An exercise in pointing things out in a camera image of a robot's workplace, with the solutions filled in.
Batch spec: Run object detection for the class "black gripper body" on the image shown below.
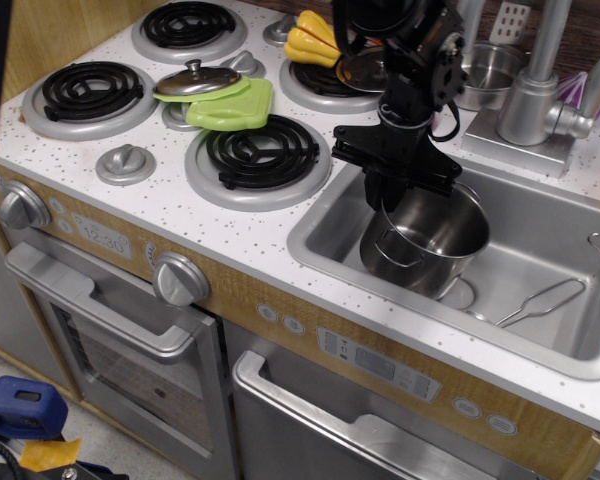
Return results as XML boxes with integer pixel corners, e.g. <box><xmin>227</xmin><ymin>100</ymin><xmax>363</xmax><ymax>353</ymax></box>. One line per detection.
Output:
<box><xmin>332</xmin><ymin>102</ymin><xmax>462</xmax><ymax>196</ymax></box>

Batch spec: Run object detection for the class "oven door with handle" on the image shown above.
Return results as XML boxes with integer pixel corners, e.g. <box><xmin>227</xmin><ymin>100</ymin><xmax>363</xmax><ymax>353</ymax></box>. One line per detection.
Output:
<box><xmin>5</xmin><ymin>228</ymin><xmax>239</xmax><ymax>479</ymax></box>

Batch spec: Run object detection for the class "yellow toy bell pepper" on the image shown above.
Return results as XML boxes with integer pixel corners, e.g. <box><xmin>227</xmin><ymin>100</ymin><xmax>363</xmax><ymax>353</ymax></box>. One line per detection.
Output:
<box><xmin>283</xmin><ymin>10</ymin><xmax>342</xmax><ymax>68</ymax></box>

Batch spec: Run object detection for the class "front right black burner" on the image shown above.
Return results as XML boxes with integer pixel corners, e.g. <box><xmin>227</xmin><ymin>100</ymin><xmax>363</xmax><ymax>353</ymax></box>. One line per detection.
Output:
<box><xmin>184</xmin><ymin>115</ymin><xmax>332</xmax><ymax>212</ymax></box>

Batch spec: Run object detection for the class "domed steel pot lid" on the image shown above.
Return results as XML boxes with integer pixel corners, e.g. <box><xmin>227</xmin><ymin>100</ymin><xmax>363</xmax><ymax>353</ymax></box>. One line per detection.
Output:
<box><xmin>154</xmin><ymin>59</ymin><xmax>242</xmax><ymax>96</ymax></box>

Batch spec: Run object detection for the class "left oven dial knob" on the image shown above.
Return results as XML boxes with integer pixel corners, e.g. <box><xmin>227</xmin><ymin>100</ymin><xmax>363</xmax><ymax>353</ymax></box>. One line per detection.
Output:
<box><xmin>0</xmin><ymin>180</ymin><xmax>51</xmax><ymax>230</ymax></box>

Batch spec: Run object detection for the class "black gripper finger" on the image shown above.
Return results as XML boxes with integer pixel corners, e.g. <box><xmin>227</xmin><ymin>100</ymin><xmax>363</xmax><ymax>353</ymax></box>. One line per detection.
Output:
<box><xmin>363</xmin><ymin>167</ymin><xmax>385</xmax><ymax>209</ymax></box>
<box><xmin>380</xmin><ymin>175</ymin><xmax>410</xmax><ymax>213</ymax></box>

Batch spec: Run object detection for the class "blue clamp tool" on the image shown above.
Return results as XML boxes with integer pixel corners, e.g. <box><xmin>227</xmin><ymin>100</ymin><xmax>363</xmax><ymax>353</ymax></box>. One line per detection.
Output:
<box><xmin>0</xmin><ymin>376</ymin><xmax>69</xmax><ymax>440</ymax></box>

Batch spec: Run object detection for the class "green plastic cutting board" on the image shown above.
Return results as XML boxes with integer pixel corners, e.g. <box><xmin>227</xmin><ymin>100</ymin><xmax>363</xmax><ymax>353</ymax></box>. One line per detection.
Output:
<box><xmin>185</xmin><ymin>79</ymin><xmax>273</xmax><ymax>132</ymax></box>

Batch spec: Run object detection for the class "small steel saucepan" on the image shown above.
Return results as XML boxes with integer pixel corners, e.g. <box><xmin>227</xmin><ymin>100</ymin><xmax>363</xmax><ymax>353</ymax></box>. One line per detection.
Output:
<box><xmin>455</xmin><ymin>42</ymin><xmax>528</xmax><ymax>112</ymax></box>

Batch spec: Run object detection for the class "silver toy faucet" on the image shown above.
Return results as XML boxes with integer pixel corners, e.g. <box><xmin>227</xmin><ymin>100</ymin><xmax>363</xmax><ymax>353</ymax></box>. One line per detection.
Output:
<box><xmin>461</xmin><ymin>1</ymin><xmax>600</xmax><ymax>178</ymax></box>

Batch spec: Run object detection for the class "dishwasher door with handle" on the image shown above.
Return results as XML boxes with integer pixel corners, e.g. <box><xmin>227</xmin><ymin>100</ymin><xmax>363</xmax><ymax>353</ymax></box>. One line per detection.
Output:
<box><xmin>225</xmin><ymin>323</ymin><xmax>536</xmax><ymax>479</ymax></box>

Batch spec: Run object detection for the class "back left black burner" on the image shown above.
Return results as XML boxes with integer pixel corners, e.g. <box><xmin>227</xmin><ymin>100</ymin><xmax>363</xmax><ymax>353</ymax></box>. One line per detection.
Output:
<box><xmin>131</xmin><ymin>1</ymin><xmax>247</xmax><ymax>65</ymax></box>

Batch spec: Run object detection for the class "yellow tape piece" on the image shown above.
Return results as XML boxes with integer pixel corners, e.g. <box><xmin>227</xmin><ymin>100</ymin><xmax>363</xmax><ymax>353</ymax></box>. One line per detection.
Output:
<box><xmin>19</xmin><ymin>438</ymin><xmax>82</xmax><ymax>472</ymax></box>

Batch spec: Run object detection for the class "grey sink basin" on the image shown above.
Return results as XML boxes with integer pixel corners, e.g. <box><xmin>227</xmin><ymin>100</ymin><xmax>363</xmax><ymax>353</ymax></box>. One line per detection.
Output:
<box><xmin>288</xmin><ymin>165</ymin><xmax>600</xmax><ymax>380</ymax></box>

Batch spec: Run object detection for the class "right oven dial knob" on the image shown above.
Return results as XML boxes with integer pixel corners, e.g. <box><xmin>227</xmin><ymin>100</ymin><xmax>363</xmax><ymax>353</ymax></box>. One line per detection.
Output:
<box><xmin>152</xmin><ymin>252</ymin><xmax>211</xmax><ymax>307</ymax></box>

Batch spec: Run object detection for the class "black burner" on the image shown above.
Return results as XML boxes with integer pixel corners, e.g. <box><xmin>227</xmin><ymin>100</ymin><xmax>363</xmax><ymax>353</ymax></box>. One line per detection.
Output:
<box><xmin>184</xmin><ymin>115</ymin><xmax>332</xmax><ymax>212</ymax></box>
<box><xmin>21</xmin><ymin>61</ymin><xmax>157</xmax><ymax>142</ymax></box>
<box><xmin>279</xmin><ymin>59</ymin><xmax>380</xmax><ymax>115</ymax></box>
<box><xmin>131</xmin><ymin>1</ymin><xmax>247</xmax><ymax>65</ymax></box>

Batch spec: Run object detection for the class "front left black burner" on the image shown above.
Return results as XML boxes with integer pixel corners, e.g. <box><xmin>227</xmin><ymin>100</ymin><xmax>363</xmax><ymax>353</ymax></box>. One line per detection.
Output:
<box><xmin>21</xmin><ymin>61</ymin><xmax>157</xmax><ymax>142</ymax></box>

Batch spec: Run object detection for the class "grey stove knob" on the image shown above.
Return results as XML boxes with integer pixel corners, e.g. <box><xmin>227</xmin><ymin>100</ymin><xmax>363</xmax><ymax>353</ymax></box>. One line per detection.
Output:
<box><xmin>95</xmin><ymin>144</ymin><xmax>157</xmax><ymax>186</ymax></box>
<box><xmin>262</xmin><ymin>14</ymin><xmax>296</xmax><ymax>47</ymax></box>
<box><xmin>220</xmin><ymin>50</ymin><xmax>266</xmax><ymax>79</ymax></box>

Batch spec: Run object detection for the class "purple toy vegetable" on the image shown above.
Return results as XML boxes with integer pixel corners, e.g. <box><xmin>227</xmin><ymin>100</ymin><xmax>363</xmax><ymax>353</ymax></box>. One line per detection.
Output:
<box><xmin>557</xmin><ymin>71</ymin><xmax>588</xmax><ymax>110</ymax></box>

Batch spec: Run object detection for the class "grey middle stove knob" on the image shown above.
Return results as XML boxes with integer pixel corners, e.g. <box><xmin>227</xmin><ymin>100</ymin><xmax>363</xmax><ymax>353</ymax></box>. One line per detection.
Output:
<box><xmin>220</xmin><ymin>50</ymin><xmax>266</xmax><ymax>79</ymax></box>

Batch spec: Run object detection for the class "grey back stove knob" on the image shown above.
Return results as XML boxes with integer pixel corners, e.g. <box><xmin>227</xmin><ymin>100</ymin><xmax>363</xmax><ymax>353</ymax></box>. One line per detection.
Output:
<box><xmin>262</xmin><ymin>14</ymin><xmax>296</xmax><ymax>47</ymax></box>

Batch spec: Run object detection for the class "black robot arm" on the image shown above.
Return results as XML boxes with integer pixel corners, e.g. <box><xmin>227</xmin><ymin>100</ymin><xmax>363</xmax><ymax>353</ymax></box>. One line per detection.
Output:
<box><xmin>332</xmin><ymin>1</ymin><xmax>468</xmax><ymax>212</ymax></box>

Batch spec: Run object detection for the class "oven dial knob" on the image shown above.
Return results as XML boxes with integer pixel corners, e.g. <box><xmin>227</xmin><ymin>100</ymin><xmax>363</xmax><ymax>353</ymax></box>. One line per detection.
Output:
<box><xmin>152</xmin><ymin>252</ymin><xmax>211</xmax><ymax>307</ymax></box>
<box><xmin>0</xmin><ymin>180</ymin><xmax>51</xmax><ymax>230</ymax></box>

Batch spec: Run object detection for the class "flat steel pot lid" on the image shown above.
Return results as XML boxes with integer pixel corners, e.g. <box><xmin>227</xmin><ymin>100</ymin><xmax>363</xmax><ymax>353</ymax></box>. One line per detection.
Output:
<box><xmin>336</xmin><ymin>46</ymin><xmax>387</xmax><ymax>93</ymax></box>

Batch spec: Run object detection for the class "grey front stove knob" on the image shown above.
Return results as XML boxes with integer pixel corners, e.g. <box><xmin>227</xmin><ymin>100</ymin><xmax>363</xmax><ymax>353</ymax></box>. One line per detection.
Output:
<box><xmin>95</xmin><ymin>144</ymin><xmax>157</xmax><ymax>186</ymax></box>

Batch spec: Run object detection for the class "back right black burner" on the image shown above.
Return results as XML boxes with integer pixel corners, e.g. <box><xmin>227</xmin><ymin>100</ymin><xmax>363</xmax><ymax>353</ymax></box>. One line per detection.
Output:
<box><xmin>279</xmin><ymin>59</ymin><xmax>380</xmax><ymax>115</ymax></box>

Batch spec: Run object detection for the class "white slotted spatula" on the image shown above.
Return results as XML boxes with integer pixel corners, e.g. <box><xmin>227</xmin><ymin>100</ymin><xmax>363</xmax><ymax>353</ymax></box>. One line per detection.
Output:
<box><xmin>489</xmin><ymin>0</ymin><xmax>532</xmax><ymax>45</ymax></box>

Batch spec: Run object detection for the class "grey knob under board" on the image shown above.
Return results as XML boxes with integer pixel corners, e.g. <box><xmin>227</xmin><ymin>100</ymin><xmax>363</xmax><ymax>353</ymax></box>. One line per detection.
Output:
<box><xmin>162</xmin><ymin>102</ymin><xmax>201</xmax><ymax>132</ymax></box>

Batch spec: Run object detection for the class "wire utensil in sink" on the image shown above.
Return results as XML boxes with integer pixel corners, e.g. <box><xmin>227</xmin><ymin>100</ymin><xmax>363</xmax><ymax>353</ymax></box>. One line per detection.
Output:
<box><xmin>465</xmin><ymin>278</ymin><xmax>588</xmax><ymax>330</ymax></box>

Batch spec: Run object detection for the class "steel pot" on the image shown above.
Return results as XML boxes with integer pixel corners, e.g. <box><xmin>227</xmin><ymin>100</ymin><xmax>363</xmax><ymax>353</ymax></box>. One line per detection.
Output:
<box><xmin>360</xmin><ymin>183</ymin><xmax>490</xmax><ymax>299</ymax></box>

